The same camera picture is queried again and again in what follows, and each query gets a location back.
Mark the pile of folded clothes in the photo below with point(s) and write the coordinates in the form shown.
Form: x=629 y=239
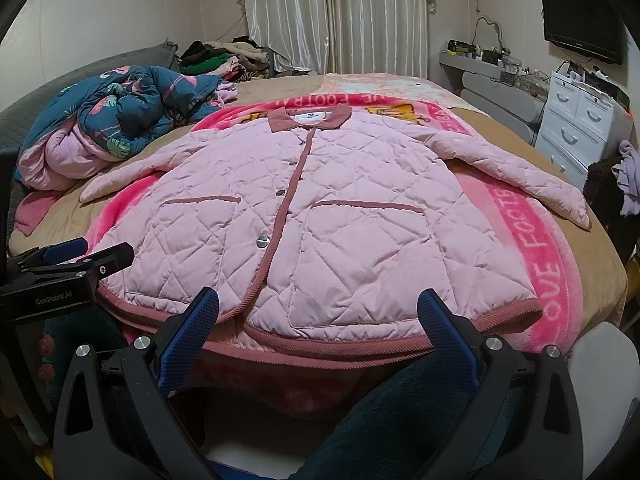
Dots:
x=236 y=61

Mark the grey quilted headboard cushion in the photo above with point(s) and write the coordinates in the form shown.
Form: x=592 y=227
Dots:
x=17 y=119

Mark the black wall television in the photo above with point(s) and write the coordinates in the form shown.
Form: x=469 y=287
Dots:
x=591 y=28

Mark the tan bed sheet mattress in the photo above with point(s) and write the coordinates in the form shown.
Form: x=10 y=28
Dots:
x=604 y=279

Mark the pink cartoon fleece blanket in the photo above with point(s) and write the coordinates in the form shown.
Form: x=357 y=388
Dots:
x=530 y=239

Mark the grey curved drawer dresser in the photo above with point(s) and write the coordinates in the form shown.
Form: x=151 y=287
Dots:
x=479 y=84

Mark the pink quilted jacket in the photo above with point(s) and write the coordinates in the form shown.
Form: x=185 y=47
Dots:
x=320 y=224

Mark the clutter on dresser top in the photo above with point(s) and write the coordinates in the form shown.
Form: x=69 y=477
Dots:
x=497 y=63

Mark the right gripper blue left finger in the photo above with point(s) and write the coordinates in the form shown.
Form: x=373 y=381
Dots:
x=179 y=340

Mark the peach white knitted blanket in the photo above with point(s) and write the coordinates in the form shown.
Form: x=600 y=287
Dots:
x=382 y=84

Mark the white drawer chest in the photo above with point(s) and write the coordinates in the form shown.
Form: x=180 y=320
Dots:
x=580 y=126

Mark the lavender cloth on chair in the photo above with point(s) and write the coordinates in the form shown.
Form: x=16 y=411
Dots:
x=627 y=175

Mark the blue flamingo comforter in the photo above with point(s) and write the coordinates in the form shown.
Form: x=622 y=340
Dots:
x=110 y=118

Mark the white striped curtain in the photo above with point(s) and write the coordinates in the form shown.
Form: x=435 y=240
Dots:
x=343 y=36

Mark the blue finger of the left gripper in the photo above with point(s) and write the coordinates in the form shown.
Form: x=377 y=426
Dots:
x=112 y=259
x=61 y=252

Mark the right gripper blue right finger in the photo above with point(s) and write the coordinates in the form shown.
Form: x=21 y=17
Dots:
x=454 y=339

